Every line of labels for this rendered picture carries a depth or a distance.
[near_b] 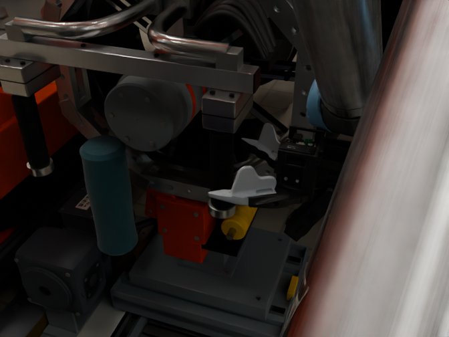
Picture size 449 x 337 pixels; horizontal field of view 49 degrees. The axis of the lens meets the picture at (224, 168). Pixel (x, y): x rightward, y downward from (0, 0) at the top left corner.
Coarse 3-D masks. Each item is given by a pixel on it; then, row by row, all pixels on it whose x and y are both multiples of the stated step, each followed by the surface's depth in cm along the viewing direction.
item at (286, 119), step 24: (96, 0) 101; (120, 0) 99; (144, 24) 101; (216, 24) 100; (144, 48) 128; (96, 72) 110; (192, 120) 128; (264, 120) 104; (288, 120) 110; (168, 144) 118; (192, 144) 120; (240, 144) 118
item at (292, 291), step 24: (144, 240) 156; (288, 264) 149; (120, 288) 144; (144, 288) 144; (288, 288) 144; (144, 312) 141; (168, 312) 137; (192, 312) 134; (216, 312) 137; (288, 312) 134; (216, 336) 136; (240, 336) 132; (264, 336) 129
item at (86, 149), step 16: (96, 144) 97; (112, 144) 97; (96, 160) 93; (112, 160) 94; (96, 176) 95; (112, 176) 96; (128, 176) 100; (96, 192) 98; (112, 192) 98; (128, 192) 101; (96, 208) 101; (112, 208) 100; (128, 208) 103; (96, 224) 104; (112, 224) 102; (128, 224) 105; (144, 224) 115; (112, 240) 105; (128, 240) 107
